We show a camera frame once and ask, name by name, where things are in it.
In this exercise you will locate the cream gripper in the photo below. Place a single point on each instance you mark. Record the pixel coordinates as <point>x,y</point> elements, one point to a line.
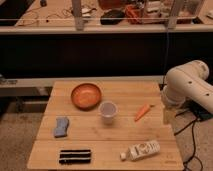
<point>168,115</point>

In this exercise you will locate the right white frame post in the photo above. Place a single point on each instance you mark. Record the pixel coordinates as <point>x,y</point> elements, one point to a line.
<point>175,9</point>

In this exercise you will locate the orange bowl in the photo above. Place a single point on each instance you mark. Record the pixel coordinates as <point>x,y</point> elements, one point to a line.
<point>86,96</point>

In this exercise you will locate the white ceramic cup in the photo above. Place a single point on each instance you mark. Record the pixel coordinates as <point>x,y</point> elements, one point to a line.
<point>108,111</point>

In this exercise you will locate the orange pepper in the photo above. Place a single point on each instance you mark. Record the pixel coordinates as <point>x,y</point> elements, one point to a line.
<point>142,111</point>

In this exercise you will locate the left white frame post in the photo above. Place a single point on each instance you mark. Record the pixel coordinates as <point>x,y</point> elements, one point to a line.
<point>77,13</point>

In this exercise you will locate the white frame post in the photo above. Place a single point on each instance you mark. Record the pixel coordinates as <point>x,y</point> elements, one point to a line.
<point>175,9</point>
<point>77,13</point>

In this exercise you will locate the orange box on back bench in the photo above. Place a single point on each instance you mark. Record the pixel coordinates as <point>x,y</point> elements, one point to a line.
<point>134,14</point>

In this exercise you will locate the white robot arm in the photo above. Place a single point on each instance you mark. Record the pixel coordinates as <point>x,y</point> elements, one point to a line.
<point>186,81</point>

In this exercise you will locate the black object on back bench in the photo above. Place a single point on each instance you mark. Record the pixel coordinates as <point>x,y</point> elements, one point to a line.
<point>112,17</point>

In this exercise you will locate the black striped brush block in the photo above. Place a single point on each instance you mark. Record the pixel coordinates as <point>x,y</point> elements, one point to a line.
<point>77,156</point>

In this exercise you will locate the white plastic bottle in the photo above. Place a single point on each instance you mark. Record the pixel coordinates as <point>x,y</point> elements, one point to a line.
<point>141,151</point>

